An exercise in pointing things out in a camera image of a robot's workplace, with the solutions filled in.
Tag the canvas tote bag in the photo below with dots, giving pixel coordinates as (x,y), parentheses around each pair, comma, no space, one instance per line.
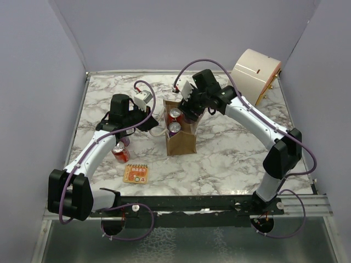
(184,141)

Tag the purple Fanta can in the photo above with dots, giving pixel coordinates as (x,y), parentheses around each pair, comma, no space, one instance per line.
(174,128)

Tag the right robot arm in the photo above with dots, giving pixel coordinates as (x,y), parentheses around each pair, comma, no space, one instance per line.
(284,150)

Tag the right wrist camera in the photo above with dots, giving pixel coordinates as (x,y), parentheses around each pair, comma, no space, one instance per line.
(188,91)

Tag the purple can near left arm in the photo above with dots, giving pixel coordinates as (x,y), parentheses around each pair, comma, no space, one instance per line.
(126,141)

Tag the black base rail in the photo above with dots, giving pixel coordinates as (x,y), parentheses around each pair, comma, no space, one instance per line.
(191,211)

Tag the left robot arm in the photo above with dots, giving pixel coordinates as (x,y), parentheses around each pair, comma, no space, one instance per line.
(69,190)

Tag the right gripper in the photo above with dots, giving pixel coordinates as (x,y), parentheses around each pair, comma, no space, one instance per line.
(185,106)

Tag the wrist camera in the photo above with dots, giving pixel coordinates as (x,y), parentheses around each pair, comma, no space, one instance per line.
(188,91)
(141,99)

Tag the red soda can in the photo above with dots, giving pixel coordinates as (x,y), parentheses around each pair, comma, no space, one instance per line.
(174,115)

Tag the red can near left arm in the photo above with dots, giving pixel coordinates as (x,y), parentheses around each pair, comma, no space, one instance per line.
(121,153)

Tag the orange spiral notebook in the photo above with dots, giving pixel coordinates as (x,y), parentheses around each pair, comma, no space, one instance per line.
(136,174)

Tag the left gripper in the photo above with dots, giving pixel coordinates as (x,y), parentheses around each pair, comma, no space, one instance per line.
(149,123)

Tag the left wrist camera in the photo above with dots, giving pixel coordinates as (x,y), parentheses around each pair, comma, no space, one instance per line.
(141,99)

